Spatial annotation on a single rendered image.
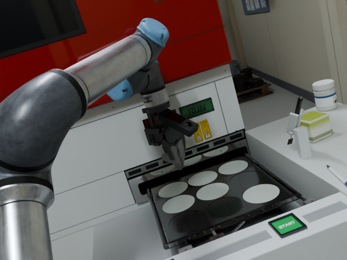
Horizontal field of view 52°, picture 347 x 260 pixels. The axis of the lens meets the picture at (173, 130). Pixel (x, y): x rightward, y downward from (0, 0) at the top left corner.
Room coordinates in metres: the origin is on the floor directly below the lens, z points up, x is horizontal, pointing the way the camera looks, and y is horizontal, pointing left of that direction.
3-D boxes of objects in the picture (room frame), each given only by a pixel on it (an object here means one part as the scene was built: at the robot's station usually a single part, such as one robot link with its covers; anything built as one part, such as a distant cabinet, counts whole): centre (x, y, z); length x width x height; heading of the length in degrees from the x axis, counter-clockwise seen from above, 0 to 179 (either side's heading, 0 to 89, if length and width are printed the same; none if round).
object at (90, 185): (1.16, 0.16, 1.02); 0.81 x 0.03 x 0.40; 97
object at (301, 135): (0.88, -0.31, 1.03); 0.06 x 0.04 x 0.13; 7
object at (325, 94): (1.18, -0.54, 1.01); 0.07 x 0.07 x 0.10
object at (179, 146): (1.03, 0.02, 1.02); 0.06 x 0.03 x 0.09; 47
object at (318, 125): (0.97, -0.39, 1.00); 0.07 x 0.07 x 0.07; 16
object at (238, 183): (0.96, -0.06, 0.90); 0.34 x 0.34 x 0.01; 7
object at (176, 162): (1.01, 0.04, 1.02); 0.06 x 0.03 x 0.09; 47
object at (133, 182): (1.17, -0.02, 0.89); 0.44 x 0.02 x 0.10; 97
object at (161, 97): (1.02, 0.03, 1.21); 0.08 x 0.08 x 0.05
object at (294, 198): (0.78, -0.08, 0.90); 0.38 x 0.01 x 0.01; 97
